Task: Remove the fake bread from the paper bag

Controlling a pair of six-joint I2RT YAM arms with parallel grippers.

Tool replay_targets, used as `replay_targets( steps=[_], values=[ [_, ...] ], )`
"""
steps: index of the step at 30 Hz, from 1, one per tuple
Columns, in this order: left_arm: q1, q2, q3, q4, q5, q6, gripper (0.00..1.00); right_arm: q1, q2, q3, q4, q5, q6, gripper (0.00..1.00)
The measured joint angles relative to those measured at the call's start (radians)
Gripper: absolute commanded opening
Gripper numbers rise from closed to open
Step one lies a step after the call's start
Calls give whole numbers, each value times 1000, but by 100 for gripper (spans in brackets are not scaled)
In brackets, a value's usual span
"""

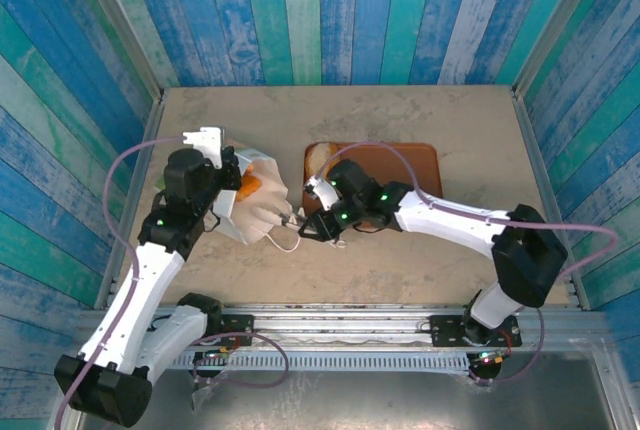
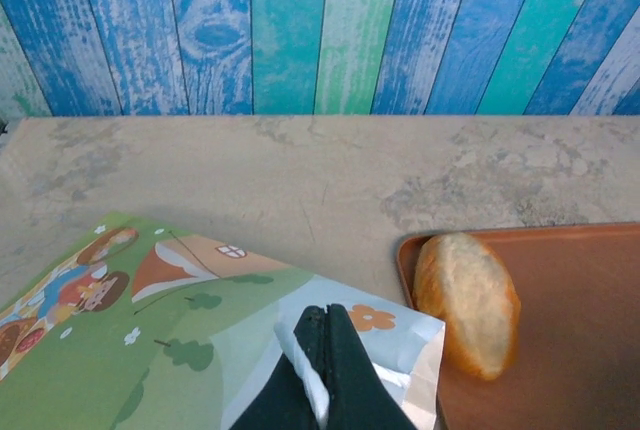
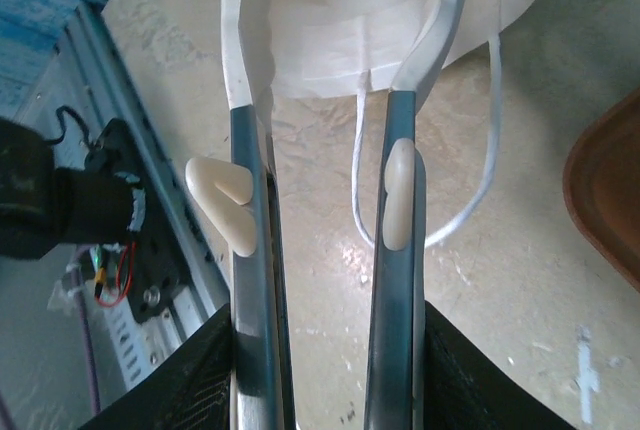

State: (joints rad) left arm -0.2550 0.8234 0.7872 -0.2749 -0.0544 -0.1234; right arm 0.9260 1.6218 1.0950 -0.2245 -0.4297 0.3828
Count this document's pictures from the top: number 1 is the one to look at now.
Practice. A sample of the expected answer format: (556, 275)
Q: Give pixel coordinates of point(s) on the small controller circuit board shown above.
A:
(215, 353)
(492, 359)

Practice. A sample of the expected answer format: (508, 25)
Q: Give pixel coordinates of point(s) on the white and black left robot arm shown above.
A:
(145, 290)

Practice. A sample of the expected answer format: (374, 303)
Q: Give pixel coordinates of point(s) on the grey metal panel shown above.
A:
(375, 400)

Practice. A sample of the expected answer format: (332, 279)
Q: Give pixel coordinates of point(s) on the golden striped bread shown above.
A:
(248, 186)

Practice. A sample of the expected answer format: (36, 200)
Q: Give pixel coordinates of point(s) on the pale oval bread roll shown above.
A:
(315, 157)

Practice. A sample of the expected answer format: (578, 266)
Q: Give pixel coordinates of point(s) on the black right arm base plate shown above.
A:
(445, 330)

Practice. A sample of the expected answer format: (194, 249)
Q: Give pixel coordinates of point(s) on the aluminium corner post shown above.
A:
(120, 25)
(555, 25)

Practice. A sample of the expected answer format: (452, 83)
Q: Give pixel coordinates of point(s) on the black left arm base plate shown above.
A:
(240, 325)

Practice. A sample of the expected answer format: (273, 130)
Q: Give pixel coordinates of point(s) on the aluminium extrusion rail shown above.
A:
(340, 325)

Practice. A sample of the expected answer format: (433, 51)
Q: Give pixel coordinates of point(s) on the aluminium table side rail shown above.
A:
(550, 200)
(150, 120)

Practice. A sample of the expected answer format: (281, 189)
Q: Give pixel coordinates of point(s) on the brown plastic tray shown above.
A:
(400, 165)

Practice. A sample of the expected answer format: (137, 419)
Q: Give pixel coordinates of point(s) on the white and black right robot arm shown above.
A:
(450, 222)

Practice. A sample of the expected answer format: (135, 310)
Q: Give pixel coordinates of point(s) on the clear plastic wrap piece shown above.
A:
(200, 392)

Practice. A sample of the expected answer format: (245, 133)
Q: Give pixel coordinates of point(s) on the white printed paper bag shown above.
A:
(265, 190)

